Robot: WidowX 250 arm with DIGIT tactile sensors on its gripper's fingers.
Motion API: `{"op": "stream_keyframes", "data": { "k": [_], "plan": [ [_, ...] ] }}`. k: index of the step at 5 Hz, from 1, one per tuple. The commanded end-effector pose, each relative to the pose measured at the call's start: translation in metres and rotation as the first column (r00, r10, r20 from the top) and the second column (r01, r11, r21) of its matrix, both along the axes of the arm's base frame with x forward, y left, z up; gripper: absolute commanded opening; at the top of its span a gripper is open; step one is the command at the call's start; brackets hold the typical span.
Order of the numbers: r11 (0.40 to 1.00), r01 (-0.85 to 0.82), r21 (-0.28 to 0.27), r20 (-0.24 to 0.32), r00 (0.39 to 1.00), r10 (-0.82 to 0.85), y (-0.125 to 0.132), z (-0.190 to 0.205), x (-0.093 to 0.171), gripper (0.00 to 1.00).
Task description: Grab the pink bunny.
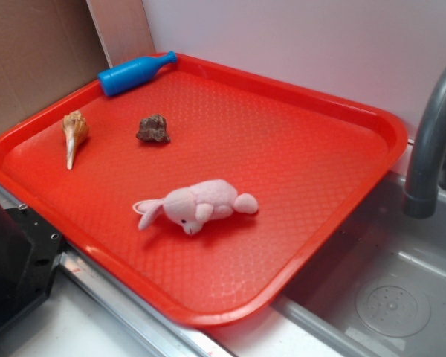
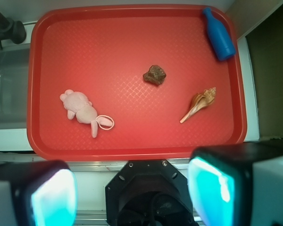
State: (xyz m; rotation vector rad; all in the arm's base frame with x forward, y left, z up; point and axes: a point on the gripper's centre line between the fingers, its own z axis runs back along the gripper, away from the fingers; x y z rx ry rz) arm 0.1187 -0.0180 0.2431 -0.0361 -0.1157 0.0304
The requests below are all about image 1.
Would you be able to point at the brown cardboard panel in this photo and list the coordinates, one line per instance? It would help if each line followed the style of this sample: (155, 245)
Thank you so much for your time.
(48, 49)

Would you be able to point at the brown rock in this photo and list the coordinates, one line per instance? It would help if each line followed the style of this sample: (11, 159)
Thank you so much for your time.
(153, 129)

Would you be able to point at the blue plastic bottle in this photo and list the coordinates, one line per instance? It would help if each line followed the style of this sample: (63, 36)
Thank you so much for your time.
(133, 73)

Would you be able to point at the grey plastic sink basin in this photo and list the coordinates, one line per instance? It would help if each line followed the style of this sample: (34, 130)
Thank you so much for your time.
(377, 286)

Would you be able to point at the grey faucet spout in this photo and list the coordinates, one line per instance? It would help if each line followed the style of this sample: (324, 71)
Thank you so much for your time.
(427, 168)

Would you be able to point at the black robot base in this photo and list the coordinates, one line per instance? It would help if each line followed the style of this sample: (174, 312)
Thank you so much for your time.
(29, 254)

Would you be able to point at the pink plush bunny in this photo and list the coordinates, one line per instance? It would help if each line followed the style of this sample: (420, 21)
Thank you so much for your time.
(194, 206)

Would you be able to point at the red plastic tray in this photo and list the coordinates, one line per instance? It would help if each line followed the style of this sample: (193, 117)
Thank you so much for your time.
(307, 157)

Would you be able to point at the beige spiral seashell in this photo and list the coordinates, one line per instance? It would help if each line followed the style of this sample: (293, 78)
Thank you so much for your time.
(75, 129)

